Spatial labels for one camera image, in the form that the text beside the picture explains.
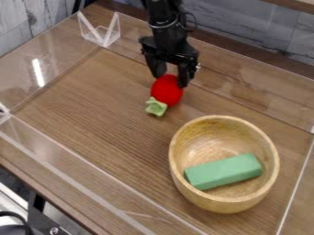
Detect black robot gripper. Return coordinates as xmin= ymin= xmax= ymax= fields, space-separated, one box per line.
xmin=139 ymin=24 xmax=199 ymax=88

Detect red plush fruit green stem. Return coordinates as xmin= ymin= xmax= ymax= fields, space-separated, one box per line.
xmin=144 ymin=74 xmax=184 ymax=117

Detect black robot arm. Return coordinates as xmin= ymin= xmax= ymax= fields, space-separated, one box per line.
xmin=139 ymin=0 xmax=200 ymax=88

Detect clear acrylic tray walls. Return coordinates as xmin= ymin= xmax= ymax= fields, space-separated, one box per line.
xmin=0 ymin=17 xmax=314 ymax=235

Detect round wooden bowl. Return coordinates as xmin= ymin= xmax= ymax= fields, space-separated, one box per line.
xmin=168 ymin=115 xmax=279 ymax=214

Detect green rectangular block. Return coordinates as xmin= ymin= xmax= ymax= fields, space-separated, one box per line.
xmin=184 ymin=153 xmax=261 ymax=191

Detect black table leg frame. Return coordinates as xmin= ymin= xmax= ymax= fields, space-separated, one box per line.
xmin=26 ymin=191 xmax=84 ymax=235

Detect black cable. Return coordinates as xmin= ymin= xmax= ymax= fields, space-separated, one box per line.
xmin=0 ymin=210 xmax=34 ymax=235

